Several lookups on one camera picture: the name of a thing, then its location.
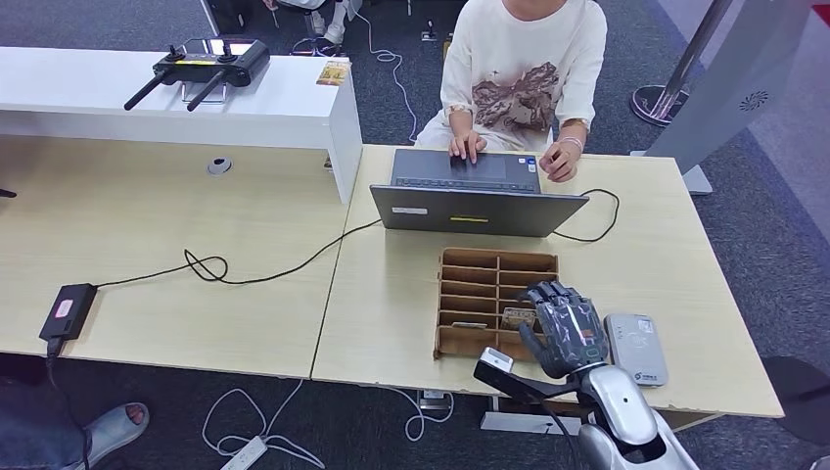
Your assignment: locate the black mains cable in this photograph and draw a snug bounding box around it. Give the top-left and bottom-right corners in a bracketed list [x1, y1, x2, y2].
[45, 338, 91, 470]

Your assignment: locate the person's leg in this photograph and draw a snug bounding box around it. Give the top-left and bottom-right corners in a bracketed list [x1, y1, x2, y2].
[0, 382, 89, 470]

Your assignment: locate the white short floor cable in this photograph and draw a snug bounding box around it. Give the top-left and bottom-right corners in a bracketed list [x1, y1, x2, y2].
[388, 388, 456, 445]

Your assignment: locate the grey card reader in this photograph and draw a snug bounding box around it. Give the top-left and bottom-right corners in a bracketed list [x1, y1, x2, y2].
[604, 313, 669, 389]

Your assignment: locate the black cabinet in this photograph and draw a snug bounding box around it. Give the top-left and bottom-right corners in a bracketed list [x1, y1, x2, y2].
[199, 0, 249, 35]

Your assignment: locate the white counter shelf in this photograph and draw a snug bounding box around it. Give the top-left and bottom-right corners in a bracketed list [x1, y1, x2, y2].
[0, 45, 364, 206]

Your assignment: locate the white long floor cable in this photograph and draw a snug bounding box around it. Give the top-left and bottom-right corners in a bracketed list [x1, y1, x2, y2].
[352, 8, 421, 144]

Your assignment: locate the white looped floor cable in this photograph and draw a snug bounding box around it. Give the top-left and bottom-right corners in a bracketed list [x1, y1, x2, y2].
[201, 381, 327, 470]

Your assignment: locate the black laptop power cable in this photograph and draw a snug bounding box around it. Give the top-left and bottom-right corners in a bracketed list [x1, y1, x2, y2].
[95, 188, 622, 287]

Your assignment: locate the brown cardboard card organizer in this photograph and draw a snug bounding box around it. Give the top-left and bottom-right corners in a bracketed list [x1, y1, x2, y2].
[434, 247, 560, 364]

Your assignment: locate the grey slipper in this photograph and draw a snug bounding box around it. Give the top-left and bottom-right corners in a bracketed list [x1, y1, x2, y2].
[65, 401, 151, 470]

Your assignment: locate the black remote controller with antennas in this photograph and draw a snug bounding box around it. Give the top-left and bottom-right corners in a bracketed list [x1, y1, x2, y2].
[122, 37, 272, 113]

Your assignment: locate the white drawer panel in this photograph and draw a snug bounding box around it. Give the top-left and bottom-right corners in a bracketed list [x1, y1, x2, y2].
[480, 397, 585, 437]

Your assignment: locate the metal wire controller stand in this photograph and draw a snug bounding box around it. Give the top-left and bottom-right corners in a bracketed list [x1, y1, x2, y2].
[180, 80, 227, 105]

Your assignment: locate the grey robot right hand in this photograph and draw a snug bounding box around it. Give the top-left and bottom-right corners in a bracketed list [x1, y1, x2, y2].
[517, 280, 611, 381]

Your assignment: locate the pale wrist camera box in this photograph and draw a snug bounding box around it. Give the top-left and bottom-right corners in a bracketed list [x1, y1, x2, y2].
[473, 347, 581, 403]

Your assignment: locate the person's left hand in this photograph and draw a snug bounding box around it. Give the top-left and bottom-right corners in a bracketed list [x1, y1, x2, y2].
[539, 141, 580, 184]

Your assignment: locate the gold patterned room key card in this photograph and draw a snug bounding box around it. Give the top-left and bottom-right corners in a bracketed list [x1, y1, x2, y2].
[502, 306, 539, 332]

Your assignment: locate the black round base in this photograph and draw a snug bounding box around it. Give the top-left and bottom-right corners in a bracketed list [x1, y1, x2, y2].
[763, 354, 830, 447]

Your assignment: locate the chair base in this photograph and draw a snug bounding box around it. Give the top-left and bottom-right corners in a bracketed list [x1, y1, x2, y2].
[288, 33, 349, 59]

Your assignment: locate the grey kiosk panel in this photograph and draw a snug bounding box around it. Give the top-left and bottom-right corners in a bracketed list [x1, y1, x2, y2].
[629, 0, 817, 196]

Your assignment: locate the person with white shoes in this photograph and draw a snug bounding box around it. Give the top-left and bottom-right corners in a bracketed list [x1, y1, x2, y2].
[262, 0, 354, 47]

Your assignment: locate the grey laptop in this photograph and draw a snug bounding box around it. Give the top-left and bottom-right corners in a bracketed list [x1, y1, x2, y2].
[369, 148, 590, 239]

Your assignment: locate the black power adapter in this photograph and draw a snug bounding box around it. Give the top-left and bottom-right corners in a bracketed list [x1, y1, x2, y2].
[38, 282, 99, 343]

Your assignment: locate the metal stanchion post with base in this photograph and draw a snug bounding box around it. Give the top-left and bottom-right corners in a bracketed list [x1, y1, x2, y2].
[629, 0, 737, 127]

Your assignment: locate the white power strip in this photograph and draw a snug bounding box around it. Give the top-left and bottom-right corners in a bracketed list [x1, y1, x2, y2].
[220, 436, 268, 470]

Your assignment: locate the person's right hand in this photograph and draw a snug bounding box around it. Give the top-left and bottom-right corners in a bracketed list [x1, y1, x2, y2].
[448, 129, 488, 165]

